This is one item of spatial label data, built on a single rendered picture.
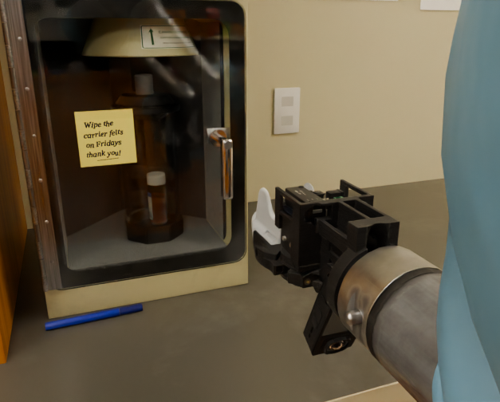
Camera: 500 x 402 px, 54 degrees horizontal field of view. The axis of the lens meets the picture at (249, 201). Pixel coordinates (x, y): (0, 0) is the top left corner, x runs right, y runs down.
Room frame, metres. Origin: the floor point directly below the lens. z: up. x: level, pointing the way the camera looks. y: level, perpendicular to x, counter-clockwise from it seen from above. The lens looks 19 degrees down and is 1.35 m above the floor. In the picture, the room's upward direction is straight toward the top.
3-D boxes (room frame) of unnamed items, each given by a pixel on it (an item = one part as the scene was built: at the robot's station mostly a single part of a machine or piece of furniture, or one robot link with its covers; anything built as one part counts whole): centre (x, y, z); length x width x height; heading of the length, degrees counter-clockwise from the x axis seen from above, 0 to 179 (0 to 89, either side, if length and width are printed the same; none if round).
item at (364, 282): (0.31, -0.10, 1.17); 0.08 x 0.05 x 0.08; 110
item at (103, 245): (0.68, 0.15, 1.19); 0.30 x 0.01 x 0.40; 110
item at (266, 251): (0.43, -0.03, 1.15); 0.09 x 0.05 x 0.02; 26
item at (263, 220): (0.48, -0.02, 1.17); 0.09 x 0.03 x 0.06; 26
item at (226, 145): (0.69, 0.04, 1.17); 0.05 x 0.03 x 0.10; 20
